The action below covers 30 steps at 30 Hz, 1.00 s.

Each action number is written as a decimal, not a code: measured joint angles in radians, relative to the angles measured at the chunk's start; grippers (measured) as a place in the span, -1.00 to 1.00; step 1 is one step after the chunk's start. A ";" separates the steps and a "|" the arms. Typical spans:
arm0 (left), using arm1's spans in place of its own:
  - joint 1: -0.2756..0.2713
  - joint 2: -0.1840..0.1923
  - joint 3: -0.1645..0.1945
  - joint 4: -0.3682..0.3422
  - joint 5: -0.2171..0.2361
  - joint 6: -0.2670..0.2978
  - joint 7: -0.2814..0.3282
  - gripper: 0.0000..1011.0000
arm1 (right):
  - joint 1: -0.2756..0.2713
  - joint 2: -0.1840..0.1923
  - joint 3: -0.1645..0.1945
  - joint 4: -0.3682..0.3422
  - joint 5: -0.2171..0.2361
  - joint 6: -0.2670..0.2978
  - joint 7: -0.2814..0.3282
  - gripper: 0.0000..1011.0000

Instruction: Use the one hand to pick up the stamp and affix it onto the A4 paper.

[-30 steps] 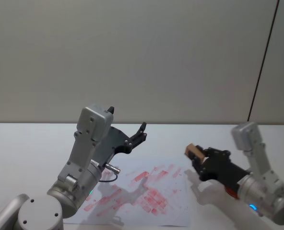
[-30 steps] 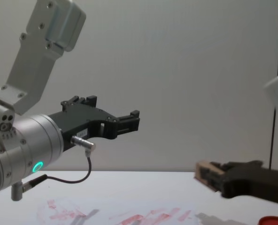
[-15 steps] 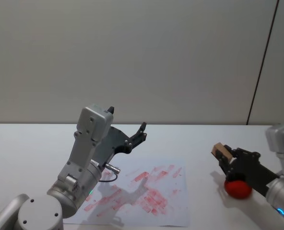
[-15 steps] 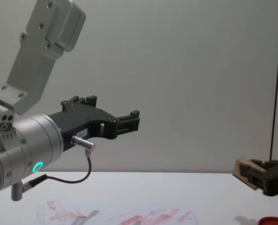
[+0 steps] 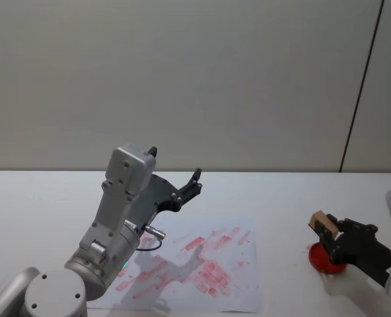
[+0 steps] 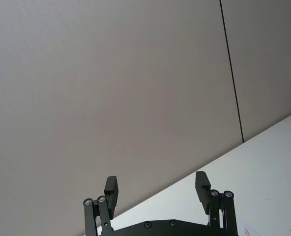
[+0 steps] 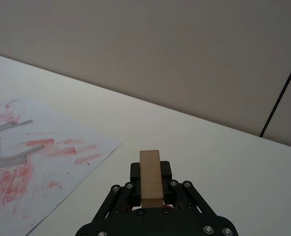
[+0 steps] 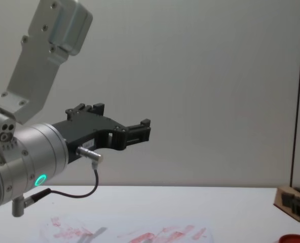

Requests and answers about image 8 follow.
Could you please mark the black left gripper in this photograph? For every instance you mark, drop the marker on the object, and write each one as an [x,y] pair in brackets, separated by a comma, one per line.
[86,129]

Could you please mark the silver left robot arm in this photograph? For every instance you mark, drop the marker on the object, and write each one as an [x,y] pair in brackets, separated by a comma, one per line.
[33,149]

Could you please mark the brown wooden box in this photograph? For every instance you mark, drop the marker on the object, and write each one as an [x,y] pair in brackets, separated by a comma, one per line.
[279,200]

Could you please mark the red round lid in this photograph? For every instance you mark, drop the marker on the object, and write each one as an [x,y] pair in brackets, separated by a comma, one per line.
[297,239]

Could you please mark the white table cloth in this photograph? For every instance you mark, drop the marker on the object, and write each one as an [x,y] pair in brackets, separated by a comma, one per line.
[165,205]

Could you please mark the grey slim tool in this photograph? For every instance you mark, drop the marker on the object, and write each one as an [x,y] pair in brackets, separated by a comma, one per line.
[95,233]

